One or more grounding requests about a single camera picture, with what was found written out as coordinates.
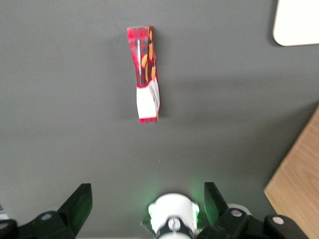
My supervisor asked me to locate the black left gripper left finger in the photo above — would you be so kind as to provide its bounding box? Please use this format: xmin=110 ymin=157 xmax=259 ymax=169
xmin=57 ymin=183 xmax=93 ymax=239

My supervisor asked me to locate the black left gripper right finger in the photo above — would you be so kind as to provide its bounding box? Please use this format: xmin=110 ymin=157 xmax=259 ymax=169
xmin=203 ymin=182 xmax=230 ymax=227

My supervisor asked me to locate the cream plastic tray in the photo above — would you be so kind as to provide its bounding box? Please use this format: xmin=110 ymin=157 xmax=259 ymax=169
xmin=272 ymin=0 xmax=319 ymax=47

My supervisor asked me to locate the wooden drawer cabinet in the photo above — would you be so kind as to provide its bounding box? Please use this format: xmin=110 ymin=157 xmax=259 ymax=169
xmin=263 ymin=104 xmax=319 ymax=239

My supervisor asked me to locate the red cookie box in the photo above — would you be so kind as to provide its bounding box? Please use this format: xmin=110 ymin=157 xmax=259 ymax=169
xmin=126 ymin=24 xmax=161 ymax=124

